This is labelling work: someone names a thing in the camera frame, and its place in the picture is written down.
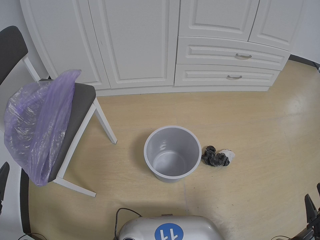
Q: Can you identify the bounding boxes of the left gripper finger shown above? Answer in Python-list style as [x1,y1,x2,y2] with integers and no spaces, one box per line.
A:
[0,162,10,211]

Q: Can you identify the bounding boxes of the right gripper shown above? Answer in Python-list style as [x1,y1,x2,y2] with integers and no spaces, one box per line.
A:
[296,183,320,240]

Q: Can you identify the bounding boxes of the purple plastic bag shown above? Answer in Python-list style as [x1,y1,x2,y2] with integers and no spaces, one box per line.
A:
[4,69,82,186]

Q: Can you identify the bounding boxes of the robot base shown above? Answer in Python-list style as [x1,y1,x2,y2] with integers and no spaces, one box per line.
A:
[117,213,225,240]

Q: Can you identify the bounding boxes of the crumpled black plastic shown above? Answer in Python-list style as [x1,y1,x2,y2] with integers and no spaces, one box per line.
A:
[201,145,230,168]

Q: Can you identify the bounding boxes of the pale grey trash bin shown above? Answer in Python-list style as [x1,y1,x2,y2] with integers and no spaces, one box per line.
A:
[143,125,202,183]

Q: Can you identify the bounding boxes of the crumpled white printed wrapper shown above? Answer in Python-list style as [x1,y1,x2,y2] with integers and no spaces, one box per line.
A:
[219,148,236,166]

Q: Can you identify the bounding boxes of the white chair with grey seat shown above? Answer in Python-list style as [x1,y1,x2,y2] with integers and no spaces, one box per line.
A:
[0,25,118,198]

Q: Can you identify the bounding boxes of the white wardrobe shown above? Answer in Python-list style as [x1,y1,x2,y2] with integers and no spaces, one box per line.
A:
[17,0,307,97]

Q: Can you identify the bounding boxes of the black cable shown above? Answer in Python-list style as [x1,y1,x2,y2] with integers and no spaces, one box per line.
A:
[114,208,143,239]

